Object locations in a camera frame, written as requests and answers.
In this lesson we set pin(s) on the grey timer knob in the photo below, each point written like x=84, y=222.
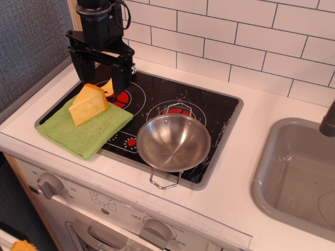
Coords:
x=49, y=185

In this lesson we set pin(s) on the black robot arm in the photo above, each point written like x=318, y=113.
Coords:
x=122, y=4

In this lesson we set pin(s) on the black toy cooktop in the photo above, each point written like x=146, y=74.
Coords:
x=148, y=96

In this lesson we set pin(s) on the green microfibre cloth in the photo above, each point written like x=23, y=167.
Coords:
x=87, y=139

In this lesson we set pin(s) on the yellow dish brush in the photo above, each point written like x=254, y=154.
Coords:
x=108, y=88

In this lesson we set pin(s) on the grey oven door handle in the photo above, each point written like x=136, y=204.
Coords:
x=98, y=236

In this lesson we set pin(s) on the grey oven temperature knob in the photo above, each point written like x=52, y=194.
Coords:
x=155, y=233

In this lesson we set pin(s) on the grey faucet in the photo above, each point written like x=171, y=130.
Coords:
x=327, y=126

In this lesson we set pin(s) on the yellow cheese wedge toy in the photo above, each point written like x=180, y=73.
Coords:
x=90, y=102

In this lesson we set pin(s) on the stainless steel bowl with handles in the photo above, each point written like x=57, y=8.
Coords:
x=173, y=142

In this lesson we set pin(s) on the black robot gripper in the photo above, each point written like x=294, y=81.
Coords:
x=101, y=41

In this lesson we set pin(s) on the grey plastic sink basin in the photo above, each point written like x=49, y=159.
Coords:
x=294, y=180

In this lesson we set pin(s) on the orange object bottom left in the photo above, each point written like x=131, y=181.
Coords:
x=23, y=246

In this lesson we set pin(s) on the light wooden side post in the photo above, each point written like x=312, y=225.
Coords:
x=76, y=21

